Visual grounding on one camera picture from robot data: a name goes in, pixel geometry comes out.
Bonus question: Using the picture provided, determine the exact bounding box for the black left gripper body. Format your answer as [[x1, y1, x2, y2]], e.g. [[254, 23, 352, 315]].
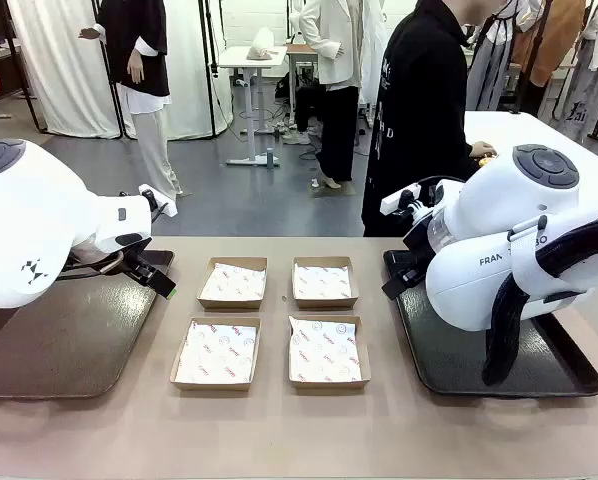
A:
[[120, 248, 161, 287]]

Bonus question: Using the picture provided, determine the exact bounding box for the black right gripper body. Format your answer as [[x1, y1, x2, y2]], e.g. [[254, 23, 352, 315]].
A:
[[392, 219, 434, 291]]

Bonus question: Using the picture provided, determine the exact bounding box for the brown cardboard food box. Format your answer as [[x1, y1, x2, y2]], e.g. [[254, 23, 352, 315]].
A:
[[196, 256, 269, 310], [291, 256, 360, 310], [168, 313, 263, 392], [287, 314, 372, 391]]

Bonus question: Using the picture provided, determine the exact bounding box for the person right forearm black sleeve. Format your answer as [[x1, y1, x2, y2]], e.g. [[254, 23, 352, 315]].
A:
[[451, 84, 483, 169]]

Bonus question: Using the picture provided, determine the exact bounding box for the black textured tray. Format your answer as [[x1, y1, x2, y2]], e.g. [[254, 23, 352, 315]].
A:
[[382, 248, 598, 399]]

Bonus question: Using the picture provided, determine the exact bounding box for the person in black top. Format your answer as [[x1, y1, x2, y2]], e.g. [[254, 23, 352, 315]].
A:
[[361, 0, 498, 237]]

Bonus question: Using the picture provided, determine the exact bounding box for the mannequin in grey dress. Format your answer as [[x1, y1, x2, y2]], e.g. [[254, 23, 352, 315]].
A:
[[466, 0, 515, 112]]

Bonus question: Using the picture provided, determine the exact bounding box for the white curtain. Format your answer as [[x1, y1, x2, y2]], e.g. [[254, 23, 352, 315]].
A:
[[6, 0, 235, 140]]

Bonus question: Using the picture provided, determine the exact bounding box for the mannequin in white jacket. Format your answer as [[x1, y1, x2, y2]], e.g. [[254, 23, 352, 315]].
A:
[[297, 0, 361, 191]]

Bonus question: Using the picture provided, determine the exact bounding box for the mannequin in black top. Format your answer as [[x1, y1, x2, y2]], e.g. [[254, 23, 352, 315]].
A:
[[77, 0, 185, 212]]

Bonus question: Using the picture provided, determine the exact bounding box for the black tripod stand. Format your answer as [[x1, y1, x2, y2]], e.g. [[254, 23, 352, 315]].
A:
[[198, 0, 221, 140]]

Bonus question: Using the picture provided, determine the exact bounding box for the wooden top desk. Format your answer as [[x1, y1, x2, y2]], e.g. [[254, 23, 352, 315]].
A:
[[285, 43, 325, 126]]

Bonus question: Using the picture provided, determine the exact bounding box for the pale grey hanging gown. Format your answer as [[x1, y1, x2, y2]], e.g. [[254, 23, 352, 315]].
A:
[[537, 0, 598, 141]]

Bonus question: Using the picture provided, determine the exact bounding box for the white standing desk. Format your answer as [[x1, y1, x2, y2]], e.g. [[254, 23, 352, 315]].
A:
[[217, 44, 290, 167]]

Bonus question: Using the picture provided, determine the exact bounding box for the brown hanging garment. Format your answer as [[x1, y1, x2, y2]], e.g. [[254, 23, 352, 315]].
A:
[[509, 0, 586, 87]]

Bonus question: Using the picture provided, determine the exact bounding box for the beige bag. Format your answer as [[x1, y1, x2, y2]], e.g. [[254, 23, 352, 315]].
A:
[[247, 27, 280, 61]]

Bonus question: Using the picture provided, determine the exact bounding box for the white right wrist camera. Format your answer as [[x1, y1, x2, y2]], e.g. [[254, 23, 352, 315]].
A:
[[380, 183, 433, 217]]

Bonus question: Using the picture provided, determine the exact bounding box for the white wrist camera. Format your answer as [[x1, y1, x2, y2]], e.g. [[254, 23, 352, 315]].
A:
[[138, 183, 176, 217], [380, 183, 433, 217]]

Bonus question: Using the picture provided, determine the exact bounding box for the thin dark gripper cable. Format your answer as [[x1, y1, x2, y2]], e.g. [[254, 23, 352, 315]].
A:
[[58, 249, 126, 282]]

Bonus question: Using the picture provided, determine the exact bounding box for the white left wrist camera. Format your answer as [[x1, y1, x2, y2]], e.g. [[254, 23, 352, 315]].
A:
[[138, 183, 176, 217]]

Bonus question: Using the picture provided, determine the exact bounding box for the dark brown handled tray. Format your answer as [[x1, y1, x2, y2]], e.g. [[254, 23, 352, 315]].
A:
[[0, 248, 176, 401]]

